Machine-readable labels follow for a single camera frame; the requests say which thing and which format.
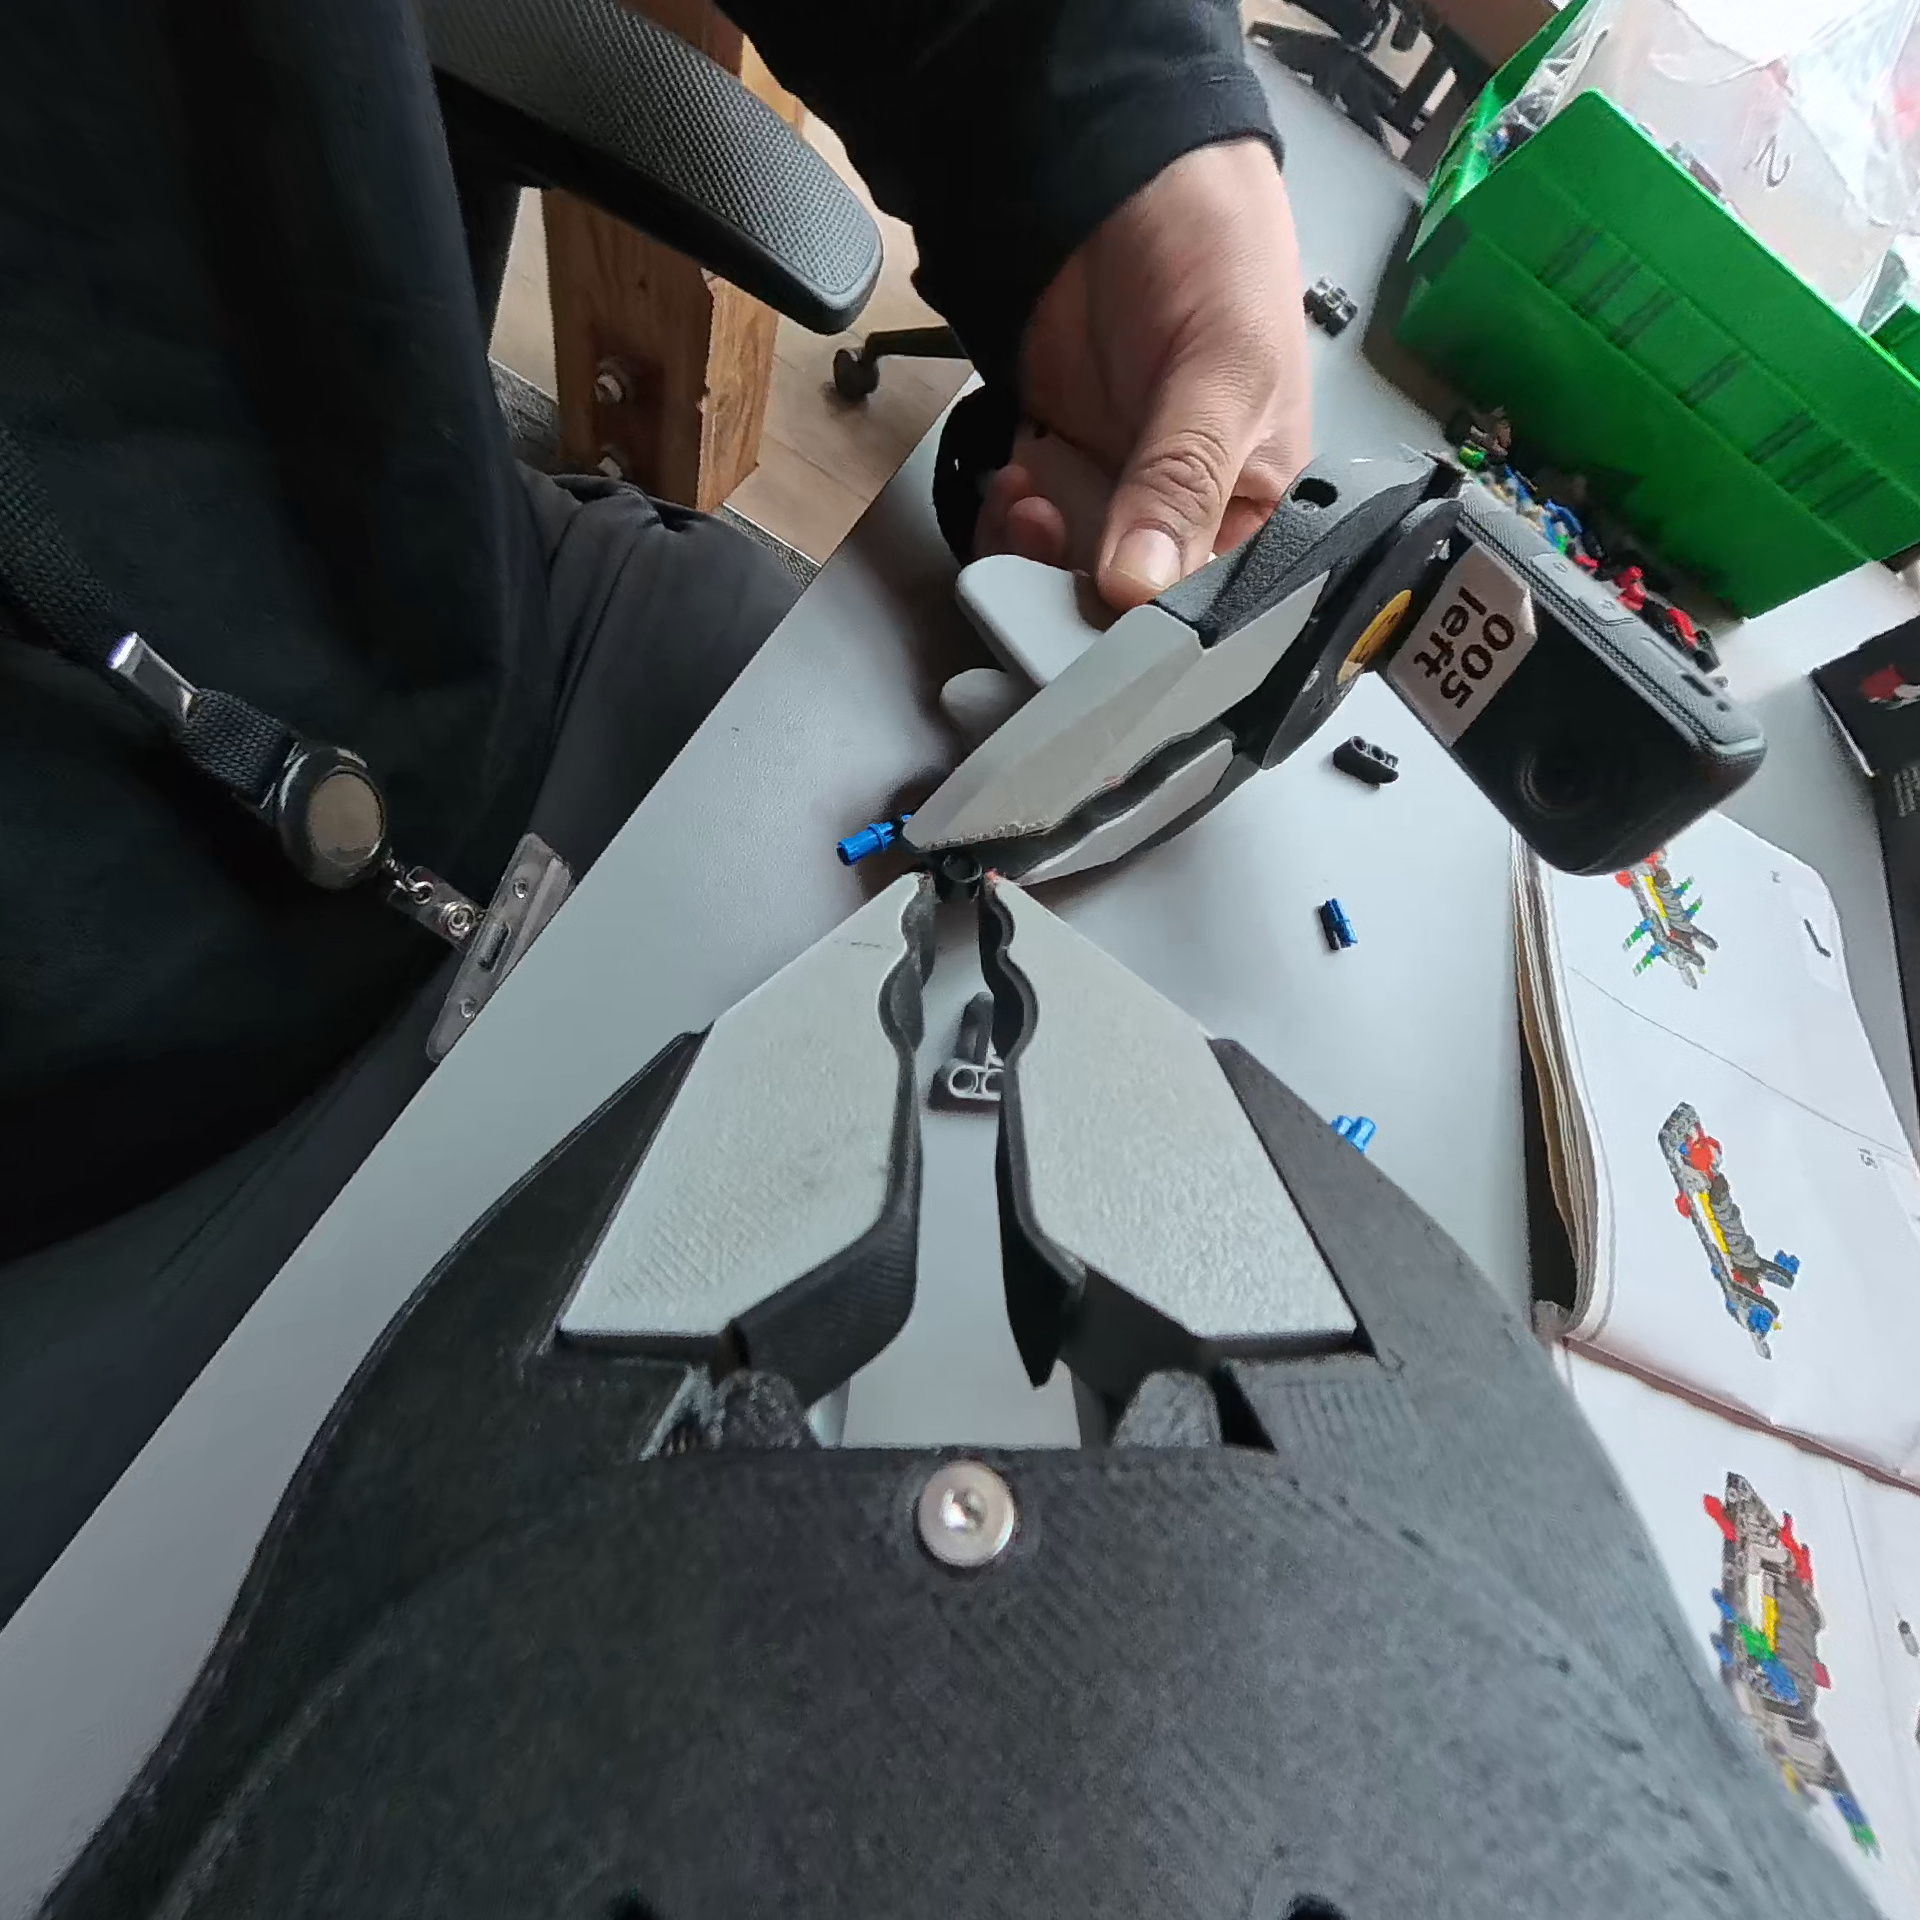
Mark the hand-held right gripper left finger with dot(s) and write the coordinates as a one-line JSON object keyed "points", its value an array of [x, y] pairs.
{"points": [[749, 1170]]}

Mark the person's left hand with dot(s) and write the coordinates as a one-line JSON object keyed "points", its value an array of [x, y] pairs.
{"points": [[1185, 343]]}

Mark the green plastic bin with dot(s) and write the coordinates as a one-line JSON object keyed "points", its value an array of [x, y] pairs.
{"points": [[1619, 303]]}

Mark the wooden table leg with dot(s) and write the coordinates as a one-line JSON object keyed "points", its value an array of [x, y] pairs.
{"points": [[645, 343]]}

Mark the lego set box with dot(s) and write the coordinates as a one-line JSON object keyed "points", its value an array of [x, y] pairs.
{"points": [[1874, 719]]}

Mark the black chair caster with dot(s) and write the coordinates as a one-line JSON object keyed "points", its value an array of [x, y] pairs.
{"points": [[870, 367]]}

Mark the pile of loose lego parts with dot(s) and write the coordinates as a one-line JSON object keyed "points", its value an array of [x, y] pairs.
{"points": [[1642, 588]]}

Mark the metal badge clip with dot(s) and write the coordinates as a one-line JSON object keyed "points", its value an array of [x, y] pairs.
{"points": [[495, 944]]}

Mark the black office chair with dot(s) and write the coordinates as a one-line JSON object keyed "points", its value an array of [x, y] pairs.
{"points": [[1378, 61]]}

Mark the person's left forearm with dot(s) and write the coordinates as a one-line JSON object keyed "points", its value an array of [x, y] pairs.
{"points": [[1021, 136]]}

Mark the clear plastic bag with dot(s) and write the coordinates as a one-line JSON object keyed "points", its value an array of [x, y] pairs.
{"points": [[1772, 118]]}

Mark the tiny black lego piece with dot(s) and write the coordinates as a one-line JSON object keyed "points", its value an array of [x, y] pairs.
{"points": [[1331, 304]]}

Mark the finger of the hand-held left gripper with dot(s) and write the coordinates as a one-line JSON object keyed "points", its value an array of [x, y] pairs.
{"points": [[1110, 719], [1171, 811]]}

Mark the grey T-shaped lego connector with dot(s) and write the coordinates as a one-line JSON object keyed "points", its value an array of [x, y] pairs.
{"points": [[969, 1071]]}

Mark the black chair armrest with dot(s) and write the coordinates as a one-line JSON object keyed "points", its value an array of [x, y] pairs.
{"points": [[675, 136]]}

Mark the lego instruction booklet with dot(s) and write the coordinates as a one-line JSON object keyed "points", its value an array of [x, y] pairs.
{"points": [[1650, 1037]]}

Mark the black badge reel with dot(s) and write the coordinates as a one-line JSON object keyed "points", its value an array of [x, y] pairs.
{"points": [[337, 817]]}

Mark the black three-hole lego beam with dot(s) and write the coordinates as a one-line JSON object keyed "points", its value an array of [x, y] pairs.
{"points": [[1366, 763]]}

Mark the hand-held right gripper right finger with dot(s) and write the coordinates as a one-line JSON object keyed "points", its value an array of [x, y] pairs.
{"points": [[1171, 1185]]}

